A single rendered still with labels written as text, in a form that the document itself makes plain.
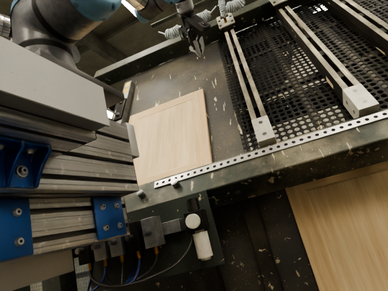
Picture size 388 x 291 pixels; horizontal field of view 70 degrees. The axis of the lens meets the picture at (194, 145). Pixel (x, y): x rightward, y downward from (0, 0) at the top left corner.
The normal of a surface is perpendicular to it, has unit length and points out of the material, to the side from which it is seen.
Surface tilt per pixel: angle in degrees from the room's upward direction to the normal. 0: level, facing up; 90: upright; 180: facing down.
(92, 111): 90
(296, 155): 57
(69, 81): 90
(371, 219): 90
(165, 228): 90
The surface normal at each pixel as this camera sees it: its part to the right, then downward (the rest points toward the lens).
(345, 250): -0.30, -0.19
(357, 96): -0.39, -0.67
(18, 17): -0.50, -0.11
